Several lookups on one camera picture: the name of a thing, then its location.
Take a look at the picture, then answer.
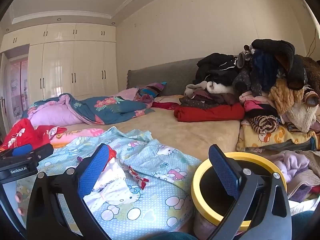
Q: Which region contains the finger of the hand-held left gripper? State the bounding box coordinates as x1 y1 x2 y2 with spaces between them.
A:
0 144 54 165

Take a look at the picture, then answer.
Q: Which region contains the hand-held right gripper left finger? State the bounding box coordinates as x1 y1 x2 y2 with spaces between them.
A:
26 144 110 240

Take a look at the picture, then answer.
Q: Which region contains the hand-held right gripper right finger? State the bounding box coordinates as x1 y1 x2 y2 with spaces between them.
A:
207 144 293 240

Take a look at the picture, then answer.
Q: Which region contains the red plastic wrapper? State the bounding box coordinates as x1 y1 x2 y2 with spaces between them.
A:
104 149 117 170

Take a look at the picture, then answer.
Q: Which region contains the yellow-rimmed trash bin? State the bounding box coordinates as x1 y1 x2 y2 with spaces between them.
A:
190 152 287 240

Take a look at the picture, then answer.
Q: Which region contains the person's left hand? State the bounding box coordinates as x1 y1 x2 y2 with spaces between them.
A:
14 191 26 217

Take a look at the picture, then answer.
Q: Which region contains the red cartoon blanket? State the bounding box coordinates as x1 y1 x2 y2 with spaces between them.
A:
0 118 68 152

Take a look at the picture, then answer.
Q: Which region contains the pink cartoon blanket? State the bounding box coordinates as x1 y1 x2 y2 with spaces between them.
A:
49 127 107 148

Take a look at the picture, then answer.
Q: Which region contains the red white candy wrapper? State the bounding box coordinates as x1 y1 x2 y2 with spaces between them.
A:
128 164 148 189

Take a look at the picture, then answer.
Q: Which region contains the beige plush bedsheet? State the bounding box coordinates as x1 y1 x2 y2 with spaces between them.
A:
64 94 242 162

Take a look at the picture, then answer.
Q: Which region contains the brown striped knit garment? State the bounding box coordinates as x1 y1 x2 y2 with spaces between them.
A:
247 115 279 134

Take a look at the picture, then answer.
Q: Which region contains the red folded garment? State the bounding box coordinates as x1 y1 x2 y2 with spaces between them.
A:
174 103 245 123

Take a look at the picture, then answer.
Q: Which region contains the pink cartoon door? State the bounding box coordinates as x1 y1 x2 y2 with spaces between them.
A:
5 57 29 120

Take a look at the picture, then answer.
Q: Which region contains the blue floral quilt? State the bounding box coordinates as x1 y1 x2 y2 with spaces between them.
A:
21 93 155 127

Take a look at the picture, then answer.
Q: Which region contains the light blue cartoon quilt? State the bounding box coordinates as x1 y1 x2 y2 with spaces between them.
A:
15 126 202 233

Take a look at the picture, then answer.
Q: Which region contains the lavender sweater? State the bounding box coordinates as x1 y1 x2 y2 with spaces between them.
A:
271 150 310 184

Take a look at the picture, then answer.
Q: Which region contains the pink garment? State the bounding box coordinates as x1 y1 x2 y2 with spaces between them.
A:
240 91 272 113

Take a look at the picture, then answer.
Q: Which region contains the black knit garment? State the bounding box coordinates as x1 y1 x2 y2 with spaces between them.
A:
246 104 279 119

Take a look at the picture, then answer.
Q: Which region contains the brown dotted garment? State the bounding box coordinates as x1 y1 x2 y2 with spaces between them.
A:
179 91 242 109

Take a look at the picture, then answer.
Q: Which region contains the purple sweater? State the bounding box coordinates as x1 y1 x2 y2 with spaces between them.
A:
291 185 313 203

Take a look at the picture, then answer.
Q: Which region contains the pink pillow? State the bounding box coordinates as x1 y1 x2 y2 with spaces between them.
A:
111 87 140 102

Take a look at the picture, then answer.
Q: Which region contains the white padded jacket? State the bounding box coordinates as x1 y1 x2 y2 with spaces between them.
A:
289 192 320 215

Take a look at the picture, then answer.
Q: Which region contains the white fleece garment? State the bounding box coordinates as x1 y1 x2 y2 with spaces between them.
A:
184 81 242 96

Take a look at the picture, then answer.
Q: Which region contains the dark red lace cloth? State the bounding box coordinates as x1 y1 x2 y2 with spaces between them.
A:
151 101 182 111

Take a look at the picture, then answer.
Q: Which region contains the cream fleece garment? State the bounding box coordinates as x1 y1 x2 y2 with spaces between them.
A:
281 97 320 133

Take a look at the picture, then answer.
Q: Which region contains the grey dotted garment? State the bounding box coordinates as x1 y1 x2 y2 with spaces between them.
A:
232 66 263 98

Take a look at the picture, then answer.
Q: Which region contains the cream wardrobe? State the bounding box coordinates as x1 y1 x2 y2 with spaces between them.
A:
0 22 119 100

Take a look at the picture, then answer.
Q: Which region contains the tan fuzzy garment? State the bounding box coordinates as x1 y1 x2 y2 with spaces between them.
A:
269 77 306 115

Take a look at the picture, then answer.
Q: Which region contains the striped pillow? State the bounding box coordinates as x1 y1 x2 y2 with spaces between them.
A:
136 81 167 98

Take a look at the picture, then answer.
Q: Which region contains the grey padded headboard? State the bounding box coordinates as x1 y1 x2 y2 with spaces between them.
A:
126 56 240 98

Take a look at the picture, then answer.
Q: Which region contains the black jacket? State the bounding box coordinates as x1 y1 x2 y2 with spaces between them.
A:
195 52 239 87

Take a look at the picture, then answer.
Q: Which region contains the dark blue fuzzy garment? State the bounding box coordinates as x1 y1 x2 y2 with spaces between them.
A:
251 49 279 94

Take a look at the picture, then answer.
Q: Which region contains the grey fleece garment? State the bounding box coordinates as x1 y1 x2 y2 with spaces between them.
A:
236 44 253 68

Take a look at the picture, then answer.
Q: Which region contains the brown plush garment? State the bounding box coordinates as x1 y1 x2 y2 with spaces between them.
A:
299 55 320 98

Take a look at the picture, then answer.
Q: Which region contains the black fleece garment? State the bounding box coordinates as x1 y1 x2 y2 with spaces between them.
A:
251 39 308 91

